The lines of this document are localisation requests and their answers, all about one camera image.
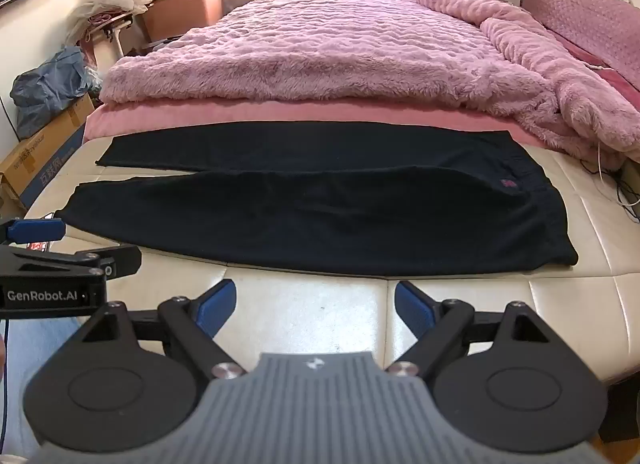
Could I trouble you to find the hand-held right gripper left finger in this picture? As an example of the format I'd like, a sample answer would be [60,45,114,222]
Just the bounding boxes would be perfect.
[75,279,246,380]

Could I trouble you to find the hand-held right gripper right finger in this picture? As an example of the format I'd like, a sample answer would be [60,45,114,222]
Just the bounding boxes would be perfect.
[385,281,556,380]

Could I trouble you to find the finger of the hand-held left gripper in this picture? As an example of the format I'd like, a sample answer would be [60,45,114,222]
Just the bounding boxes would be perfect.
[0,218,66,245]
[0,245,143,279]

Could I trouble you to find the black pants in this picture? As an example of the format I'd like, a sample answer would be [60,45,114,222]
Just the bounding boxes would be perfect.
[54,120,580,277]

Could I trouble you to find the cardboard box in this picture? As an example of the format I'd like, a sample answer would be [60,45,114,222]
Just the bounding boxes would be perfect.
[0,94,98,217]

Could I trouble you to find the cream leather bed bench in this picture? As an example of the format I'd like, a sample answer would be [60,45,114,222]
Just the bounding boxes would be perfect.
[22,136,640,385]

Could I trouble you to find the blue plastic bag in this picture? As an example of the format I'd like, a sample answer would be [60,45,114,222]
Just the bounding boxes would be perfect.
[10,46,93,139]

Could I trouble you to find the pink bed sheet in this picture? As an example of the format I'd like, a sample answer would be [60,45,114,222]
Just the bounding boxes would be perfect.
[82,100,551,149]

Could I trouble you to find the white cloth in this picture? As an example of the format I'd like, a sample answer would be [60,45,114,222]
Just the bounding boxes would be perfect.
[65,0,153,44]

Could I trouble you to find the pink storage box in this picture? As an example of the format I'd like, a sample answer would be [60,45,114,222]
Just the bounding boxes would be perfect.
[135,0,226,44]

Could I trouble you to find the pink fluffy blanket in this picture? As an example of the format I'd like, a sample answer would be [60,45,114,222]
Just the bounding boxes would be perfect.
[100,0,640,165]

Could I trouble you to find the pink quilted headboard cushion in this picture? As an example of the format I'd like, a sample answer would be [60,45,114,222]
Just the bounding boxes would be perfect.
[520,0,640,94]

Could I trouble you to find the black cables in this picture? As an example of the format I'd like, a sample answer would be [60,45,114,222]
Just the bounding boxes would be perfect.
[580,159,640,225]

